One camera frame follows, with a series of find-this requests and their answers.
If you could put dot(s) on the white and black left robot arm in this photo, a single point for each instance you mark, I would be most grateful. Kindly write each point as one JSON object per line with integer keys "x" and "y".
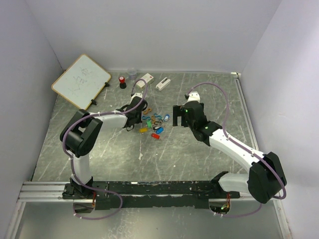
{"x": 79, "y": 136}

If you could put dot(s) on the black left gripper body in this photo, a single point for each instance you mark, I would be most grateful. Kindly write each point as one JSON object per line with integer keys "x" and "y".
{"x": 139, "y": 118}

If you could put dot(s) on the red and black stamp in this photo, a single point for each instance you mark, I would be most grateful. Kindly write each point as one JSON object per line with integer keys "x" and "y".
{"x": 122, "y": 83}

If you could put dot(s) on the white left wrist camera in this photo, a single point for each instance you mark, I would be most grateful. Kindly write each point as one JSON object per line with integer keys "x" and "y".
{"x": 140, "y": 95}

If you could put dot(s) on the clear plastic cup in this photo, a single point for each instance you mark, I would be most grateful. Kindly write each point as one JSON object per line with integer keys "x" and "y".
{"x": 132, "y": 72}

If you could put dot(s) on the white rectangular device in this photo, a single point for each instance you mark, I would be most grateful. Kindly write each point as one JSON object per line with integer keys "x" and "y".
{"x": 163, "y": 83}

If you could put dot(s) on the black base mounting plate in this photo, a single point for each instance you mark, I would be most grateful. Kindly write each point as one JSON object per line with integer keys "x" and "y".
{"x": 127, "y": 194}

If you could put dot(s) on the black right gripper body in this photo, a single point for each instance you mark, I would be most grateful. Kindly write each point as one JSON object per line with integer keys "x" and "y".
{"x": 190, "y": 124}

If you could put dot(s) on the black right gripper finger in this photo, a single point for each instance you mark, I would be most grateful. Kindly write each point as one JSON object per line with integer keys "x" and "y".
{"x": 181, "y": 121}
{"x": 176, "y": 112}

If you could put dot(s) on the white board with wooden frame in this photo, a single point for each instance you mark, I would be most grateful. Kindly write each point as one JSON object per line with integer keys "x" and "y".
{"x": 81, "y": 82}

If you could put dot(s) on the red key tag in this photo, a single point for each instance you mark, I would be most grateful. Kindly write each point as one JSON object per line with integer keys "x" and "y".
{"x": 156, "y": 136}

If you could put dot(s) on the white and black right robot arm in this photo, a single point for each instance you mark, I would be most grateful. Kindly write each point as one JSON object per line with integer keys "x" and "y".
{"x": 265, "y": 177}

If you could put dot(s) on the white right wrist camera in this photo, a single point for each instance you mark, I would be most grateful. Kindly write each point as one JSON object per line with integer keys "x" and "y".
{"x": 192, "y": 96}

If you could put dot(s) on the light blue key tag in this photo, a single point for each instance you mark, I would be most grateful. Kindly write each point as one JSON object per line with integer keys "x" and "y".
{"x": 166, "y": 117}

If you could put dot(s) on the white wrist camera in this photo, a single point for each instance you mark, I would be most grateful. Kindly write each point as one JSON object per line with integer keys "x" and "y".
{"x": 192, "y": 96}
{"x": 140, "y": 95}

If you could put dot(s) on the white and red cardboard box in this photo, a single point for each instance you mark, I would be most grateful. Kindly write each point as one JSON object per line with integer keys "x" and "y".
{"x": 144, "y": 80}

